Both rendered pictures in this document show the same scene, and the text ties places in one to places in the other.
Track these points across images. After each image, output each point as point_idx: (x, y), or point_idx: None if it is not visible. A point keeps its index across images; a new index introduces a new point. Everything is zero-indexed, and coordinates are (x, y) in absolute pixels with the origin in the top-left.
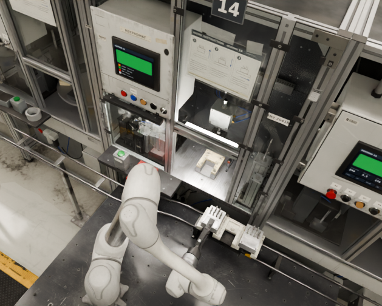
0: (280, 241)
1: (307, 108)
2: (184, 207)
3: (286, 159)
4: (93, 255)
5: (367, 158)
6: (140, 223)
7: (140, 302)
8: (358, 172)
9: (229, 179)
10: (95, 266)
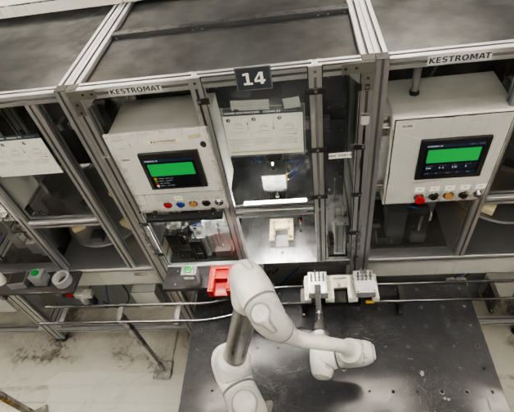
0: (389, 273)
1: (363, 133)
2: (277, 291)
3: (363, 189)
4: (222, 387)
5: (436, 151)
6: (275, 316)
7: (292, 408)
8: (434, 167)
9: (308, 238)
10: (234, 395)
